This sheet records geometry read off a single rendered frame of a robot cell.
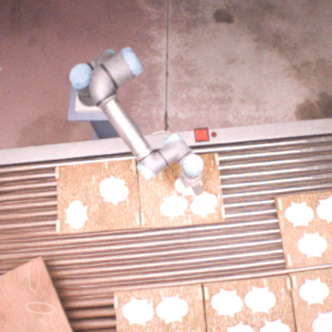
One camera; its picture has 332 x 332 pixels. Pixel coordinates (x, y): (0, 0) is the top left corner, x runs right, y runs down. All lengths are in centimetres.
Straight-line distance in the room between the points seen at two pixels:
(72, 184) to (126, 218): 33
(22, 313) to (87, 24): 252
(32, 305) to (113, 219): 53
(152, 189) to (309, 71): 202
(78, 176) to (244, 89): 174
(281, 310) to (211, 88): 189
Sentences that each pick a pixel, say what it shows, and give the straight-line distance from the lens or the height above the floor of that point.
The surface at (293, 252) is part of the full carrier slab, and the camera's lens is 181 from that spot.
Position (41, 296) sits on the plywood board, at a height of 104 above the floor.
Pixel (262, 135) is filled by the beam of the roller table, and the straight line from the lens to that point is 190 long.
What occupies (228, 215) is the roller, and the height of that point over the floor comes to 92.
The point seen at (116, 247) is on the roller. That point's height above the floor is 92.
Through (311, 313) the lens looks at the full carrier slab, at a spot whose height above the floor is 94.
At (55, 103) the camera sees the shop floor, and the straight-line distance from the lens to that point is 307.
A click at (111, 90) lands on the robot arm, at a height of 143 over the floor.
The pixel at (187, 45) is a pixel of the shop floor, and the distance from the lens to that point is 320.
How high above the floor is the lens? 264
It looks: 75 degrees down
